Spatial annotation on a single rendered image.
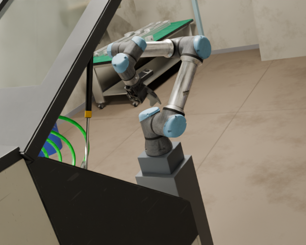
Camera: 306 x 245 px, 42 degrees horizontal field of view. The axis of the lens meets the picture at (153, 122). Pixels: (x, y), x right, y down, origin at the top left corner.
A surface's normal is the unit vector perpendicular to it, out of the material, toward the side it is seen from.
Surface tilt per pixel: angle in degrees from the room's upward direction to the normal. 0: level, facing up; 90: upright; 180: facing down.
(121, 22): 90
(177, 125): 96
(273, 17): 90
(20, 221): 90
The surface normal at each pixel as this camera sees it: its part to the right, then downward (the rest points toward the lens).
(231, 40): -0.45, 0.43
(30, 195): 0.81, 0.00
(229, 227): -0.25, -0.90
